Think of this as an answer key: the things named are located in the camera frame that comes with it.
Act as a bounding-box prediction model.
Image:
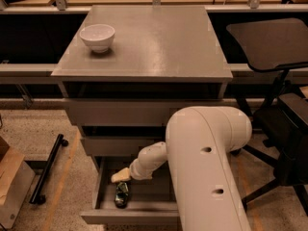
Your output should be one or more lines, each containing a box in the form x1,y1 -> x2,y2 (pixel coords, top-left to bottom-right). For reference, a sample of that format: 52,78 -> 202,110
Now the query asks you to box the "grey top drawer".
64,98 -> 221,126

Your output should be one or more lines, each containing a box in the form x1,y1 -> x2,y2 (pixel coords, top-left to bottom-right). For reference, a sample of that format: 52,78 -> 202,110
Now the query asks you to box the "grey open bottom drawer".
81,157 -> 180,225

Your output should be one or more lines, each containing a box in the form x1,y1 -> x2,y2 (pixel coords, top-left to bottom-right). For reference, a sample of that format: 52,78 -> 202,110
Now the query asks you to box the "black office chair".
226,18 -> 308,214

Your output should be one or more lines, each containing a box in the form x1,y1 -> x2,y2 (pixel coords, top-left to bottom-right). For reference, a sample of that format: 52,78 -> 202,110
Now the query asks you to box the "white ceramic bowl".
79,24 -> 116,53

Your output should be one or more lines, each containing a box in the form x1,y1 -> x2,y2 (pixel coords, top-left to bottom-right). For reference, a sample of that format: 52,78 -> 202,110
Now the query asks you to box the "cardboard box on floor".
0,137 -> 35,231

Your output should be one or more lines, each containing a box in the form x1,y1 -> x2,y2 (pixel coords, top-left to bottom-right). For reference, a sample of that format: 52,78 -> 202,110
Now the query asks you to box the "grey middle drawer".
81,137 -> 158,157

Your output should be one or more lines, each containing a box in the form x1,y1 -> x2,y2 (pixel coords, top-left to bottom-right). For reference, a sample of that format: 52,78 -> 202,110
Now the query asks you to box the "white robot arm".
111,106 -> 252,231

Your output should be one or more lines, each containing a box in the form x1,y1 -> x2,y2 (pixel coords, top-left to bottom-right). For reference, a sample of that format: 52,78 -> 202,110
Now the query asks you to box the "green drink can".
115,182 -> 129,208

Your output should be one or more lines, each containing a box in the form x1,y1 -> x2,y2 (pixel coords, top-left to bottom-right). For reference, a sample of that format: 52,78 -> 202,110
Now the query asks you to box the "grey drawer cabinet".
51,5 -> 233,166

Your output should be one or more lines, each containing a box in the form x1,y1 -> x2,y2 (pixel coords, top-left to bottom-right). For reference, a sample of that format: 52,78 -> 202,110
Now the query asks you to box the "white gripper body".
129,159 -> 157,180

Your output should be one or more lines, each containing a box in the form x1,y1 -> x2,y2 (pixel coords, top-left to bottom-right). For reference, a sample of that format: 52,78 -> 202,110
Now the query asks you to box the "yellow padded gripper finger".
111,167 -> 131,183

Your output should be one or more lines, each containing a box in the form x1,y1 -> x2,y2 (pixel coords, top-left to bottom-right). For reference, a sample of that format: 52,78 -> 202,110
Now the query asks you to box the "black wheeled stand foot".
27,134 -> 68,205

